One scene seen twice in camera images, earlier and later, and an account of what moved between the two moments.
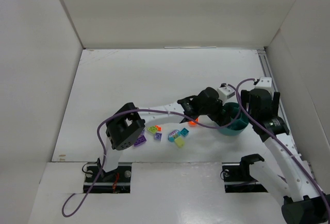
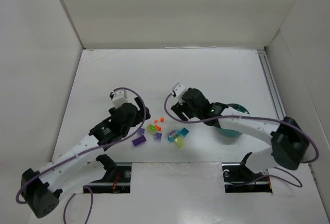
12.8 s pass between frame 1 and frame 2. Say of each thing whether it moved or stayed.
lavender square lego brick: stayed
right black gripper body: moved
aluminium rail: stayed
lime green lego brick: stayed
